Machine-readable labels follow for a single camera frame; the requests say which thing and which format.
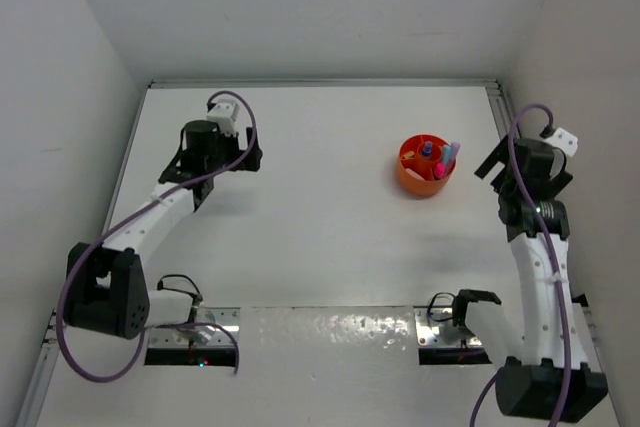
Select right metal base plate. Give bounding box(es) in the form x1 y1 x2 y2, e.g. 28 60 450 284
414 305 483 349

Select orange round organizer container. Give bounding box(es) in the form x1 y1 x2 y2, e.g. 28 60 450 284
395 134 457 198

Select aluminium table edge rail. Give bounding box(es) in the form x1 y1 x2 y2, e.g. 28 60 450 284
148 78 500 89

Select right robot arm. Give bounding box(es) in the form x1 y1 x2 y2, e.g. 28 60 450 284
452 138 608 424

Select blue item in organizer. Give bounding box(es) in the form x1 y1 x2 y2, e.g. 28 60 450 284
421 141 434 159

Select blue capped glue stick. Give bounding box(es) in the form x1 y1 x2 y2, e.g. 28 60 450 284
441 144 453 166

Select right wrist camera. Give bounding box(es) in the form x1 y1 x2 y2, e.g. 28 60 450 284
539 126 578 158

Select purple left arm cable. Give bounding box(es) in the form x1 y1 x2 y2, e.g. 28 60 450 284
55 90 259 383

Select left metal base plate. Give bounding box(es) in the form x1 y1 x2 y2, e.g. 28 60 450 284
148 307 240 350

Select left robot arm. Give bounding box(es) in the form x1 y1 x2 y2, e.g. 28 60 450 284
61 120 262 339

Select metal base plate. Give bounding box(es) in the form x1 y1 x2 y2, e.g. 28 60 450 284
148 307 240 350
414 305 483 349

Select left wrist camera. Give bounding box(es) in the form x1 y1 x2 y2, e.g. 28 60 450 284
206 100 240 137

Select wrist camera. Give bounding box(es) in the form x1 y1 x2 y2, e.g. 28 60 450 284
539 126 578 158
206 100 240 137

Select purple correction tape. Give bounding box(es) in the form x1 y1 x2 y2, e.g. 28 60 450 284
449 142 461 165

